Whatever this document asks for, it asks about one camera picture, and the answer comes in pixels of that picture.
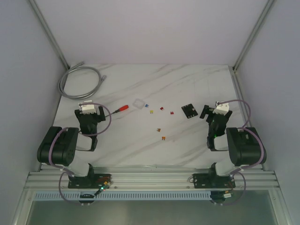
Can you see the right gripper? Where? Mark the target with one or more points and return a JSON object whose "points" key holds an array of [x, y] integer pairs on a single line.
{"points": [[207, 109]]}

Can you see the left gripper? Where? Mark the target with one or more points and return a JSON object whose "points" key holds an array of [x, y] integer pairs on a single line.
{"points": [[101, 114]]}

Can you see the black fuse box base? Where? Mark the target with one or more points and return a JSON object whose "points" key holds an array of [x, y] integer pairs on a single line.
{"points": [[189, 111]]}

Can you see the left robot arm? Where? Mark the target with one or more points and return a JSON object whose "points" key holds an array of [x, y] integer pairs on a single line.
{"points": [[60, 145]]}

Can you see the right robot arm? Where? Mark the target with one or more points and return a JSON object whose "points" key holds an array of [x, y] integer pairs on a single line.
{"points": [[244, 145]]}

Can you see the clear plastic fuse box cover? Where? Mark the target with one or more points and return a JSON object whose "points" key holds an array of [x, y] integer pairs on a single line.
{"points": [[138, 103]]}

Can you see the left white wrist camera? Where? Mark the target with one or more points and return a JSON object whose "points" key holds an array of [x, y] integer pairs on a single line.
{"points": [[87, 107]]}

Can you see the red handled screwdriver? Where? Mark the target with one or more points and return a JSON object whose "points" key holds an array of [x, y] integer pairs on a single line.
{"points": [[123, 108]]}

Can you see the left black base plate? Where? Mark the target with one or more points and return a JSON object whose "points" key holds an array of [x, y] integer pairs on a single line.
{"points": [[90, 182]]}

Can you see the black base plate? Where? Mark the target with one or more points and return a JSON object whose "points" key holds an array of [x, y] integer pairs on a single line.
{"points": [[204, 180], [90, 182]]}

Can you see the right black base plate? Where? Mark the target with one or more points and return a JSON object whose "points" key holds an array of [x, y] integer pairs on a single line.
{"points": [[204, 180]]}

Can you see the aluminium front rail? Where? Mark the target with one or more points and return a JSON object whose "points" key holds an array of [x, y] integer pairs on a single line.
{"points": [[172, 178]]}

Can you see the grey slotted cable duct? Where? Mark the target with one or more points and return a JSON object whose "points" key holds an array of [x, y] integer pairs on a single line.
{"points": [[137, 195]]}

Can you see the right aluminium frame post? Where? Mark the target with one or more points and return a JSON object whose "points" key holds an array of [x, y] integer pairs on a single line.
{"points": [[254, 33]]}

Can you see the aluminium frame post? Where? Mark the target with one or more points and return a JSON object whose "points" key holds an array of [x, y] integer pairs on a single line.
{"points": [[36, 9], [254, 33]]}

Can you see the left aluminium frame post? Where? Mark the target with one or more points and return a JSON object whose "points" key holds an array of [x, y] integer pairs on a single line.
{"points": [[36, 9]]}

